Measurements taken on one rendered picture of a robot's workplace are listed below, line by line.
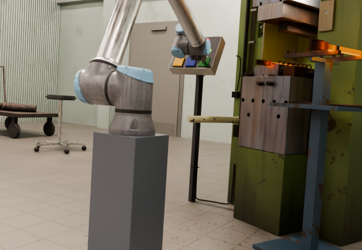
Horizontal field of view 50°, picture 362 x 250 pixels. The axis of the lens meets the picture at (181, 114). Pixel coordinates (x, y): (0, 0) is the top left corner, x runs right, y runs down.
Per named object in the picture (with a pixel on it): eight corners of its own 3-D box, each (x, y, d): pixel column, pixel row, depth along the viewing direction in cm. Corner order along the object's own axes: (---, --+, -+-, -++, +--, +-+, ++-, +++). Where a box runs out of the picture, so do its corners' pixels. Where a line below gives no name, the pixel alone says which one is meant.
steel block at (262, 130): (284, 154, 218) (290, 75, 216) (237, 145, 249) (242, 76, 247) (341, 151, 250) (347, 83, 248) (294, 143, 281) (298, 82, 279)
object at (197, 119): (190, 123, 249) (191, 115, 249) (186, 122, 253) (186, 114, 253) (240, 124, 274) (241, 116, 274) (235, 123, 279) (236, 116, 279)
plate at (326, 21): (331, 29, 216) (334, -1, 215) (318, 31, 223) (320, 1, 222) (333, 30, 217) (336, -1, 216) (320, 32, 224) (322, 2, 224)
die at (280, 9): (282, 16, 230) (283, 0, 229) (257, 21, 246) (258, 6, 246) (324, 27, 254) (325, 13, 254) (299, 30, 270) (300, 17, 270)
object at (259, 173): (278, 236, 220) (284, 155, 218) (232, 217, 251) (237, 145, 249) (335, 223, 253) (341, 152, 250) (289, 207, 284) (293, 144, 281)
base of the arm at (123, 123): (135, 137, 145) (137, 110, 145) (98, 132, 155) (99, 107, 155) (164, 134, 161) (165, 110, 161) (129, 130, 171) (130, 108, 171)
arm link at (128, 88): (139, 110, 148) (142, 64, 147) (103, 107, 155) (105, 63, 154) (158, 110, 162) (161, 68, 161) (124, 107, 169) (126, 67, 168)
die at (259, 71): (277, 76, 231) (278, 62, 231) (253, 77, 248) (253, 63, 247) (320, 82, 256) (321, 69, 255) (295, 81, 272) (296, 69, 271)
